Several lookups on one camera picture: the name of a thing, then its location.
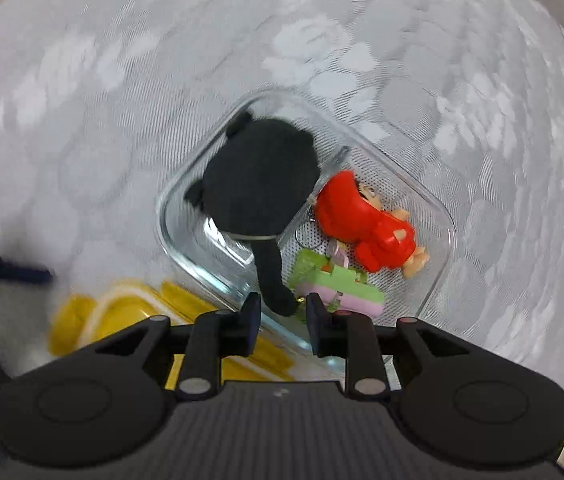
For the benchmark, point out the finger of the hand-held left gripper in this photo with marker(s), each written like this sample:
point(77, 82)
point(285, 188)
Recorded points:
point(27, 272)

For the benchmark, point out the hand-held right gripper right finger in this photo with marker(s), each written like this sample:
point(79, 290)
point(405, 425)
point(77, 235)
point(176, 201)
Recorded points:
point(314, 325)

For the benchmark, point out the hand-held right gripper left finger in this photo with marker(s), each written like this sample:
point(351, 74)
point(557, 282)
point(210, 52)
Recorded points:
point(252, 325)

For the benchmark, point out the yellow plastic container lid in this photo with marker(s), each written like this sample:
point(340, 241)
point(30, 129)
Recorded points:
point(77, 320)

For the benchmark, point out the black plush toy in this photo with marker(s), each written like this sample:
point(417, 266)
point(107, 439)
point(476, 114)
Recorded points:
point(257, 180)

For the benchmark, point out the clear glass divided container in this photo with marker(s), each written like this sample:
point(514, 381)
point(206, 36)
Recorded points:
point(411, 200)

